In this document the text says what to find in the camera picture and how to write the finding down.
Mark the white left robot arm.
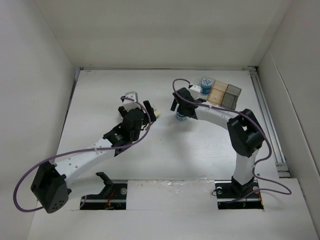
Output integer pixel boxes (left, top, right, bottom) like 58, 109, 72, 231
30, 96, 157, 214

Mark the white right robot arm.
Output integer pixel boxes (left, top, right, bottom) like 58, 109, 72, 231
170, 87, 265, 198

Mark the grey plastic bin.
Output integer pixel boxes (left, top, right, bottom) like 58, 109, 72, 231
219, 84, 242, 110

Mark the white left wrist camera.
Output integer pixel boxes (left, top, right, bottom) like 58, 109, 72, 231
122, 91, 140, 112

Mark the aluminium rail on right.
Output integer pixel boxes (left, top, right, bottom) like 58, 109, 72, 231
249, 67, 291, 179

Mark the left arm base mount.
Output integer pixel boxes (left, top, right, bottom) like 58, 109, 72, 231
79, 180, 128, 211

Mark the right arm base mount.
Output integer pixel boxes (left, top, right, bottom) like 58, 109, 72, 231
211, 180, 264, 210

